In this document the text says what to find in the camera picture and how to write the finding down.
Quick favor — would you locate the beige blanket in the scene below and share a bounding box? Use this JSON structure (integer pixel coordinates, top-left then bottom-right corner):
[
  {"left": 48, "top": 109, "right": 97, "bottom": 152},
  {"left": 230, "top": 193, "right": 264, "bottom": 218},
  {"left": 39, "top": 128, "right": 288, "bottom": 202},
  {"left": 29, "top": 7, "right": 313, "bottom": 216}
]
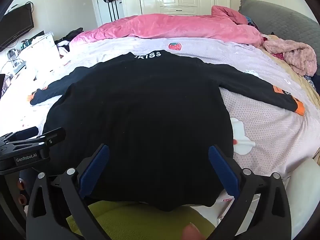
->
[{"left": 260, "top": 34, "right": 320, "bottom": 105}]

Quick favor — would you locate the white dresser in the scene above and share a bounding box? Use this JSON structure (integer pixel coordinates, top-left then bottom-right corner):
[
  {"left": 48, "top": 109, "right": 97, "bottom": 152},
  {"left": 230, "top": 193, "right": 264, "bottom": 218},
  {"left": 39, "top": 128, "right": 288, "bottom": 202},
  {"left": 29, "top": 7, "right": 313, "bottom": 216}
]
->
[{"left": 15, "top": 31, "right": 62, "bottom": 85}]

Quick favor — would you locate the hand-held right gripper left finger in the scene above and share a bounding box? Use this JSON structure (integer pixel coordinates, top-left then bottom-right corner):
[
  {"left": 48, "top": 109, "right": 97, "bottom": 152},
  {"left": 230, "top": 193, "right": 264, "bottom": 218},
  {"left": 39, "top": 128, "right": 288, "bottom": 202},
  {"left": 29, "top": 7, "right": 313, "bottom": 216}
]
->
[{"left": 26, "top": 144, "right": 110, "bottom": 240}]

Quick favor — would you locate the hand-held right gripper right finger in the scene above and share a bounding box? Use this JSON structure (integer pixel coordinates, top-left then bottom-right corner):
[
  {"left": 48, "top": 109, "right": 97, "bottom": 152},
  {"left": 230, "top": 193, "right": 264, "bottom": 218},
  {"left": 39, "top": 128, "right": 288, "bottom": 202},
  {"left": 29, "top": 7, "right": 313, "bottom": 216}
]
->
[{"left": 208, "top": 145, "right": 292, "bottom": 240}]

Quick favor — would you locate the black television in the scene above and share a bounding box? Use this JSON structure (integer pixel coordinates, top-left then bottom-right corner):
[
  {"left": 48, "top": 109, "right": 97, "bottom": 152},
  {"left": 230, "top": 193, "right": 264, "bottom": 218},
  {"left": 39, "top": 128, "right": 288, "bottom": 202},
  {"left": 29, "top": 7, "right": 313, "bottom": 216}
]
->
[{"left": 0, "top": 4, "right": 35, "bottom": 52}]

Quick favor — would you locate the pink fluffy garment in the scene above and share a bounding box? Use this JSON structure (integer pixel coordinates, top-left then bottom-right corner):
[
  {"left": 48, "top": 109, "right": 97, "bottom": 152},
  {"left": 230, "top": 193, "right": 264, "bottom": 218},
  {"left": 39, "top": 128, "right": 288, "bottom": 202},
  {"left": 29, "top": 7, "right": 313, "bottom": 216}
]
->
[{"left": 263, "top": 39, "right": 317, "bottom": 77}]

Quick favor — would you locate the colourful patterned cloth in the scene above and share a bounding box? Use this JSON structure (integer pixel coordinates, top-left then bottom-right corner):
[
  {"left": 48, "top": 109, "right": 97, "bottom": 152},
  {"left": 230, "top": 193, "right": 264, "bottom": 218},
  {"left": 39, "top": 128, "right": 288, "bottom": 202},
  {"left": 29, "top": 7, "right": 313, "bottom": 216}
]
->
[{"left": 244, "top": 15, "right": 260, "bottom": 30}]

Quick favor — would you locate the lilac printed bed sheet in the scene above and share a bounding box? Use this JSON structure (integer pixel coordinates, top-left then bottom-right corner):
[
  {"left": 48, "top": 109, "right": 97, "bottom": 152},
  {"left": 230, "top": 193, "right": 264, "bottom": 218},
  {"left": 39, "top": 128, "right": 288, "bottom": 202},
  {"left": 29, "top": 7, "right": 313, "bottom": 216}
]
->
[{"left": 0, "top": 36, "right": 320, "bottom": 220}]

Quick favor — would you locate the white door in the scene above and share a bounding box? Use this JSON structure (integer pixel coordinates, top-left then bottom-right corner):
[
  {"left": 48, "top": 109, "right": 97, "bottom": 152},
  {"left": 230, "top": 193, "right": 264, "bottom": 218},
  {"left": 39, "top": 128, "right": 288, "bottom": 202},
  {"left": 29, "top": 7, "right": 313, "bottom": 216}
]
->
[{"left": 92, "top": 0, "right": 128, "bottom": 27}]

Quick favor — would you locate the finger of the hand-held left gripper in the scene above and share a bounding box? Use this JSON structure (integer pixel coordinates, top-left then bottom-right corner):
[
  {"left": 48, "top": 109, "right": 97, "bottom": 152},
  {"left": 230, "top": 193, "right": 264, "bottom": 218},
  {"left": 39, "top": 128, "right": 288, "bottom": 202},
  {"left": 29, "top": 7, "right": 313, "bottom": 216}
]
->
[
  {"left": 11, "top": 126, "right": 39, "bottom": 140},
  {"left": 0, "top": 127, "right": 66, "bottom": 150}
]

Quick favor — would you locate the person's left hand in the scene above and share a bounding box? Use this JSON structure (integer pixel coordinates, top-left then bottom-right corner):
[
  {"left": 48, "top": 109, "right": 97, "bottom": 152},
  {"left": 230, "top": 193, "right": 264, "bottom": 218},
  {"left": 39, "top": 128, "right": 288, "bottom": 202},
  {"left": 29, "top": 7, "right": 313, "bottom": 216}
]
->
[{"left": 15, "top": 177, "right": 32, "bottom": 207}]

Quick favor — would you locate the person's green clothing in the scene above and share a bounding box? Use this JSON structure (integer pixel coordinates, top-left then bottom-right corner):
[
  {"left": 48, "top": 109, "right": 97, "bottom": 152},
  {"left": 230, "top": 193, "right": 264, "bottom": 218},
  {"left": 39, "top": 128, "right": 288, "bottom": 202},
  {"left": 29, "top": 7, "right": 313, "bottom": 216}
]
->
[{"left": 66, "top": 201, "right": 217, "bottom": 240}]

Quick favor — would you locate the white rounded seat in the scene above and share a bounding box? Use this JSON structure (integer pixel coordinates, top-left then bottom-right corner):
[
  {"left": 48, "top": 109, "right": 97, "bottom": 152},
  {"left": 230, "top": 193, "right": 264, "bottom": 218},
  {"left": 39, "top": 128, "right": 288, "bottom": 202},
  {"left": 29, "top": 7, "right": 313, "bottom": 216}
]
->
[{"left": 281, "top": 164, "right": 320, "bottom": 230}]

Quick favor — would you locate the grey quilted headboard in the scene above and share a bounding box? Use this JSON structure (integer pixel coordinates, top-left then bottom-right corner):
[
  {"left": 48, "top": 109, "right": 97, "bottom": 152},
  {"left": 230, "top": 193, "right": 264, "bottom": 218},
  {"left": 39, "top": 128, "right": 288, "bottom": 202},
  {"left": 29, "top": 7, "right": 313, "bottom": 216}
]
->
[{"left": 239, "top": 0, "right": 320, "bottom": 55}]

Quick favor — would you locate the dark patterned cloth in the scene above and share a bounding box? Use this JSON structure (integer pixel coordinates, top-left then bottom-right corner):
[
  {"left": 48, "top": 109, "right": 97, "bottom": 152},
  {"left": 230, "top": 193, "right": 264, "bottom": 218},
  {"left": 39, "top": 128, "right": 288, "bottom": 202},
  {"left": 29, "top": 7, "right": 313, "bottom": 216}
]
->
[{"left": 304, "top": 74, "right": 320, "bottom": 92}]

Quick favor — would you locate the black sweater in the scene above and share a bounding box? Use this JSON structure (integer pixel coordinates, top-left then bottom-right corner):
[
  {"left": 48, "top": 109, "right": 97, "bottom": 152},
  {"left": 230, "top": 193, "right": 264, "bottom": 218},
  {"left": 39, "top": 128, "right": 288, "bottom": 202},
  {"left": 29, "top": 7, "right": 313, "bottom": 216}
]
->
[{"left": 30, "top": 49, "right": 305, "bottom": 212}]

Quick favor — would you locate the glass jar appliance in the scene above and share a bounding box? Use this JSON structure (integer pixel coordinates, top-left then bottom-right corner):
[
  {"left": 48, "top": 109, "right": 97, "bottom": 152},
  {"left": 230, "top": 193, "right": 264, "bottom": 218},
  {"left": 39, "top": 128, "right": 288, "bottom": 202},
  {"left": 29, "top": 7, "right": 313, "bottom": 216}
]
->
[{"left": 7, "top": 48, "right": 20, "bottom": 67}]

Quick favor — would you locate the pile of dark clothes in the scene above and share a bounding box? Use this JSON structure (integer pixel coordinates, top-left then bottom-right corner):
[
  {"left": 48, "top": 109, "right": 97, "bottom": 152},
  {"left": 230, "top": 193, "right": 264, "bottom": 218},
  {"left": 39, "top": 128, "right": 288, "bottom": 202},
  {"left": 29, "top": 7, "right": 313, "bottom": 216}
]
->
[{"left": 54, "top": 27, "right": 83, "bottom": 55}]

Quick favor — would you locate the pink duvet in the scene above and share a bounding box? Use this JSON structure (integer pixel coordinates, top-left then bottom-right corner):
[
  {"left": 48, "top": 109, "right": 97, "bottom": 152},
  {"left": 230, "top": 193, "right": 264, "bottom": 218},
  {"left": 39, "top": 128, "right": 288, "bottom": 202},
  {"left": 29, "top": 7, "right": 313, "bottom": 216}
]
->
[{"left": 69, "top": 5, "right": 263, "bottom": 48}]

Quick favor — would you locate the person's right hand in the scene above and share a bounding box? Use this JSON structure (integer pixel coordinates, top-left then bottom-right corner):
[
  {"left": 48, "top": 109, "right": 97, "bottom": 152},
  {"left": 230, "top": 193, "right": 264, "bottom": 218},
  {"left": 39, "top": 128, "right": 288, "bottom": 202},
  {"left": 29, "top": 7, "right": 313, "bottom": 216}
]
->
[{"left": 182, "top": 222, "right": 204, "bottom": 240}]

